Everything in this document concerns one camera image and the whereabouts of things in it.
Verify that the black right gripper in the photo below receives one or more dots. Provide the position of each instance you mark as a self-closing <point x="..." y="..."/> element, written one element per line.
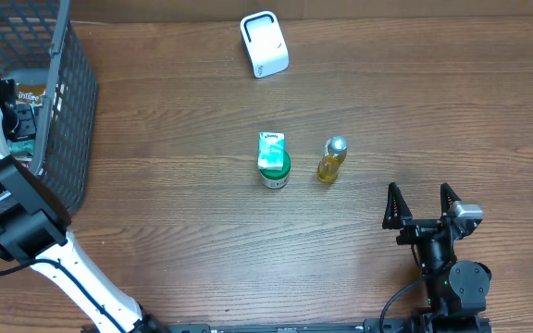
<point x="399" y="214"/>

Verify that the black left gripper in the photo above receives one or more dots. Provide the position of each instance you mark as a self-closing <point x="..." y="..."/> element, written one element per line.
<point x="19" y="139"/>

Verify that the beige Pantree snack pouch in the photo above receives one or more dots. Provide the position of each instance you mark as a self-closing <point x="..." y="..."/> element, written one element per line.
<point x="38" y="91"/>

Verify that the teal snack packet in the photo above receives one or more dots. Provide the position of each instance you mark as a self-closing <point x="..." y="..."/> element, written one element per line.
<point x="21" y="148"/>

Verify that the yellow Vim liquid bottle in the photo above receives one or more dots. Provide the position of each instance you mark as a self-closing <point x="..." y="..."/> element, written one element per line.
<point x="334" y="154"/>

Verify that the green lid white jar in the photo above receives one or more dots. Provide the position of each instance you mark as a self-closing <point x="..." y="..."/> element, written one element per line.
<point x="276" y="179"/>

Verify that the Kleenex tissue pack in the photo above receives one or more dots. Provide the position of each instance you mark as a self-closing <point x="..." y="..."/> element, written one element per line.
<point x="271" y="149"/>

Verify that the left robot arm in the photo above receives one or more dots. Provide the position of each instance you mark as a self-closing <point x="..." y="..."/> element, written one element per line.
<point x="35" y="233"/>

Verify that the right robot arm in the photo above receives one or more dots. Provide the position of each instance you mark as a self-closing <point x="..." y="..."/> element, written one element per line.
<point x="456" y="290"/>

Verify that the white barcode scanner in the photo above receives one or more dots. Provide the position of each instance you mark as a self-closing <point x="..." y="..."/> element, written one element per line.
<point x="264" y="43"/>

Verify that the grey plastic mesh basket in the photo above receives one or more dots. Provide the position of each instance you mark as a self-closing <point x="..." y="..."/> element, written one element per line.
<point x="39" y="46"/>

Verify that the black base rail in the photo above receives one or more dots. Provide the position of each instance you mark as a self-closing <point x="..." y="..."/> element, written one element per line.
<point x="370" y="325"/>

